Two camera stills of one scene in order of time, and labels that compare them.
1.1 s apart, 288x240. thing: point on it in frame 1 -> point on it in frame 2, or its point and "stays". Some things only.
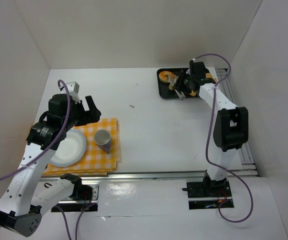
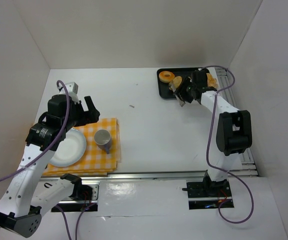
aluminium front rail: [139, 175] stays
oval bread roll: [172, 84] stays
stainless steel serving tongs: [172, 80] -> [173, 88]
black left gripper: [84, 112] stays
